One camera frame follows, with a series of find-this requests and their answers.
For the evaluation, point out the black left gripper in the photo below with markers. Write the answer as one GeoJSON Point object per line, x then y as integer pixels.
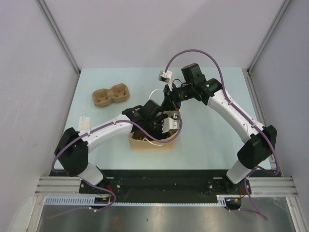
{"type": "Point", "coordinates": [159, 120]}

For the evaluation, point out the brown paper bag white handles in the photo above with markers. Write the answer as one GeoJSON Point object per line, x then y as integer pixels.
{"type": "Point", "coordinates": [152, 145]}

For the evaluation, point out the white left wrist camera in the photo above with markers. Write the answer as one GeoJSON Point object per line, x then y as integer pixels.
{"type": "Point", "coordinates": [170, 123]}

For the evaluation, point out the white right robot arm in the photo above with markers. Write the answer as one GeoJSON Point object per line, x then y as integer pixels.
{"type": "Point", "coordinates": [259, 140]}

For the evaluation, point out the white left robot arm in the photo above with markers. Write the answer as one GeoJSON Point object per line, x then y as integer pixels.
{"type": "Point", "coordinates": [74, 146]}

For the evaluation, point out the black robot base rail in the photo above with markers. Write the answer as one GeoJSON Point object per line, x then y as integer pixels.
{"type": "Point", "coordinates": [150, 186]}

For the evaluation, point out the brown cardboard cup carrier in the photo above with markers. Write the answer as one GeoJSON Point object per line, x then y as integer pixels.
{"type": "Point", "coordinates": [104, 97]}

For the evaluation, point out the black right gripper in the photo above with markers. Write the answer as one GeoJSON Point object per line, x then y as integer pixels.
{"type": "Point", "coordinates": [170, 102]}

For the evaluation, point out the white wrapped straws bundle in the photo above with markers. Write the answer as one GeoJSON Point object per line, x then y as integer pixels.
{"type": "Point", "coordinates": [84, 123]}

